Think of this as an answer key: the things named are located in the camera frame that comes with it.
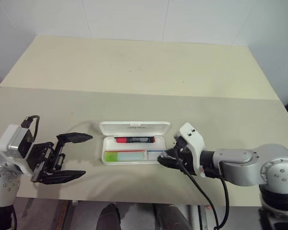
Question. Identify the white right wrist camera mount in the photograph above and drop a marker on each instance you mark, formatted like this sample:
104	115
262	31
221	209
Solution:
192	136

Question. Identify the dark rounded shape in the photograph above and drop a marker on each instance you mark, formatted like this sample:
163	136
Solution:
170	216
109	216

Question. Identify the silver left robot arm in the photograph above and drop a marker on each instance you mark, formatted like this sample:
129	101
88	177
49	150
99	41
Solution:
2	184

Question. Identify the metal table leg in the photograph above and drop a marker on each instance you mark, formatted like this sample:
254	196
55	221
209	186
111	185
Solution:
203	218

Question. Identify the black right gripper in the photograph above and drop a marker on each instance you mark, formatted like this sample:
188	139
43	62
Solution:
186	158

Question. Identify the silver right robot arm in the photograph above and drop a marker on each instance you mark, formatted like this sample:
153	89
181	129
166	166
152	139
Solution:
242	158

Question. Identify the white hinged pencil case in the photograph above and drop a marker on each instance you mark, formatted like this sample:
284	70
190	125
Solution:
134	128

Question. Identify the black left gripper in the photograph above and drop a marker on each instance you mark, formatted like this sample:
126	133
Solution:
45	155

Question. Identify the red and black marker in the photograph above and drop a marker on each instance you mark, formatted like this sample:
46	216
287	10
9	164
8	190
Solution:
124	140

